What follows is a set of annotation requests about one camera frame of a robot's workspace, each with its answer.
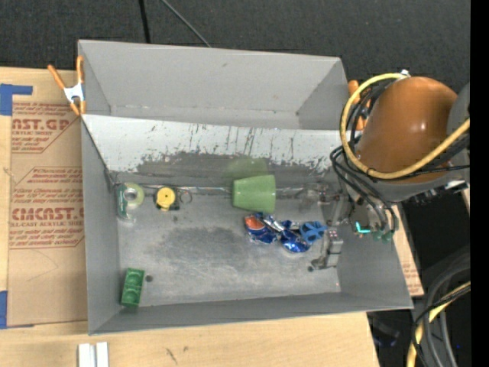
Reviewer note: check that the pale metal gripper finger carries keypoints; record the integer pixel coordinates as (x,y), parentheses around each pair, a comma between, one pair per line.
(336,210)
(333,245)

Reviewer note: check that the crushed blue drink can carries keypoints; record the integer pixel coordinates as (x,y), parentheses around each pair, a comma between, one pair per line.
(267,231)

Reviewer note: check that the green plastic cup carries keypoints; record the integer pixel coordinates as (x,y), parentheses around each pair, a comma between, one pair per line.
(255,193)

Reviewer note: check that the grey metal bin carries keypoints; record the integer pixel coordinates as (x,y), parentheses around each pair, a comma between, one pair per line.
(214,258)

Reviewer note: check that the yellow and black round gadget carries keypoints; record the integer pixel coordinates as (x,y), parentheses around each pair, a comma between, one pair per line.
(165,198)

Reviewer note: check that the green toy brick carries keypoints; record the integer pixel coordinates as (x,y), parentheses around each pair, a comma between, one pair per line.
(132,287)

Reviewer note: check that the clear tape in green dispenser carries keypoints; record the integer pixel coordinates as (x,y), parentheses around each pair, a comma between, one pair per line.
(130,199)

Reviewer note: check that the brown cardboard board red print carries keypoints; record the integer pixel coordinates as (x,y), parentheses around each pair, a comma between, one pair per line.
(46,273)

